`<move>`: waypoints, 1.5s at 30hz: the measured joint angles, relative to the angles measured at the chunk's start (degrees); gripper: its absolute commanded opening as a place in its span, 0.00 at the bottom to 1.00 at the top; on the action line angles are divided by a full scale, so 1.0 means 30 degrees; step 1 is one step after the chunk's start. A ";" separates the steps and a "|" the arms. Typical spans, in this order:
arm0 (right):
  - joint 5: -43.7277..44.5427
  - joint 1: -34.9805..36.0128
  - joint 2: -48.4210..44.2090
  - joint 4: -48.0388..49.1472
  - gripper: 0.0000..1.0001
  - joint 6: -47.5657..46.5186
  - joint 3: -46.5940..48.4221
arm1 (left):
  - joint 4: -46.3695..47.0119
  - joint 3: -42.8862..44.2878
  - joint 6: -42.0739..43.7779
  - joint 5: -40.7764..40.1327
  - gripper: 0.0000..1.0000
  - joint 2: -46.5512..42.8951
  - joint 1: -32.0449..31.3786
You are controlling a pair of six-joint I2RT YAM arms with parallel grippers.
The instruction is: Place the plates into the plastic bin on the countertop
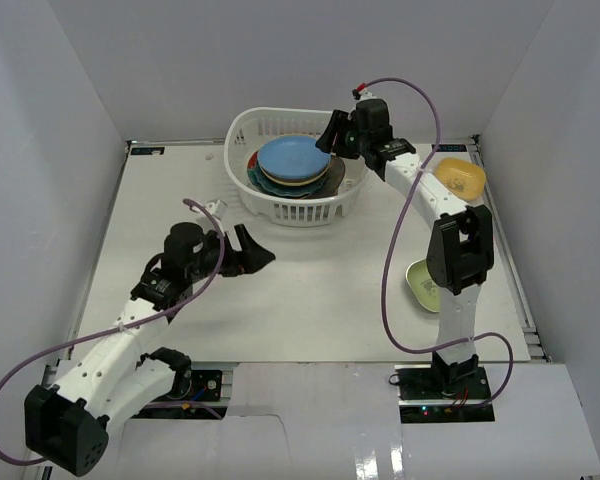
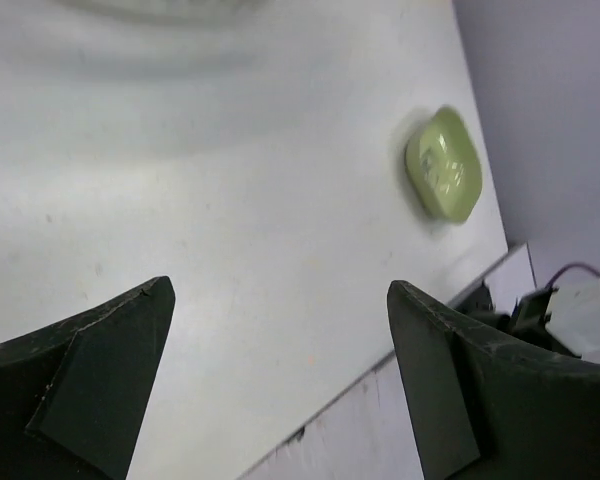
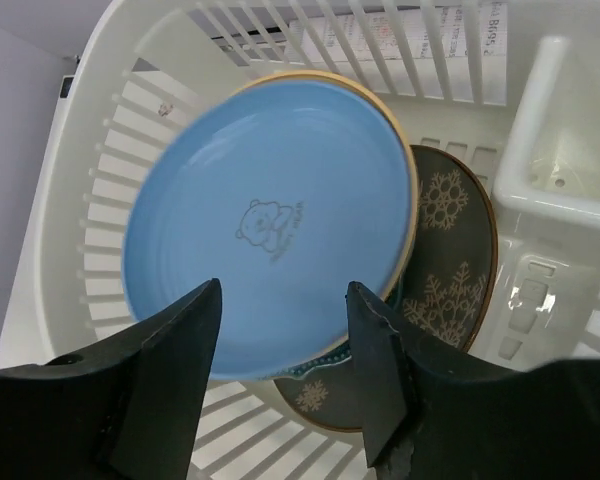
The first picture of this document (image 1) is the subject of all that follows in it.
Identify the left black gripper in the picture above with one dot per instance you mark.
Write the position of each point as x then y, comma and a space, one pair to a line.
233, 255

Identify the green square dish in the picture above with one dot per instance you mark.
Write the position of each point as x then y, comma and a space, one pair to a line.
422, 286

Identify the yellow square dish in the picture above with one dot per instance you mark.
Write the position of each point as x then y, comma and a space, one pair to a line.
463, 178

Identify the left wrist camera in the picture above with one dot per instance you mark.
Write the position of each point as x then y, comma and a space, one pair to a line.
217, 208

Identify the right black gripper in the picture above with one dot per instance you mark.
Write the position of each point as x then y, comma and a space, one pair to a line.
340, 124

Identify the teal scalloped plate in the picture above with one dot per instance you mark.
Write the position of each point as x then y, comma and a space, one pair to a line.
259, 180

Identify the red teal floral plate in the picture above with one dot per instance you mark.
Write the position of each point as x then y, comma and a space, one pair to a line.
252, 162

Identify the round light blue plate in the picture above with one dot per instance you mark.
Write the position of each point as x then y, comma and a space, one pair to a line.
292, 157

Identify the white plastic dish basket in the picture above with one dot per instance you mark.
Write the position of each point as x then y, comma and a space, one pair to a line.
252, 129

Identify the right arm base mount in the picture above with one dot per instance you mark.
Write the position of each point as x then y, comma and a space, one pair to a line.
422, 401

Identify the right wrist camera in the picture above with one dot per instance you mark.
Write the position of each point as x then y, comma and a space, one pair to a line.
361, 93

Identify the round yellow plate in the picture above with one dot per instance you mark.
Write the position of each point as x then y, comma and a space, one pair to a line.
294, 182

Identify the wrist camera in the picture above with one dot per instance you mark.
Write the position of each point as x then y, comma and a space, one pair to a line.
361, 93
217, 208

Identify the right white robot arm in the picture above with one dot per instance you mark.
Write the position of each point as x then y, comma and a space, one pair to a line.
461, 249

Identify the grey deer pattern plate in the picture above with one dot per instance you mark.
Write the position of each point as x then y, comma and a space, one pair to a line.
333, 178

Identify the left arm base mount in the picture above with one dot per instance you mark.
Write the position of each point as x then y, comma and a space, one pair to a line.
200, 402

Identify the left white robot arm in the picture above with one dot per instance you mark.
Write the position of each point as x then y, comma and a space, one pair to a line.
70, 422

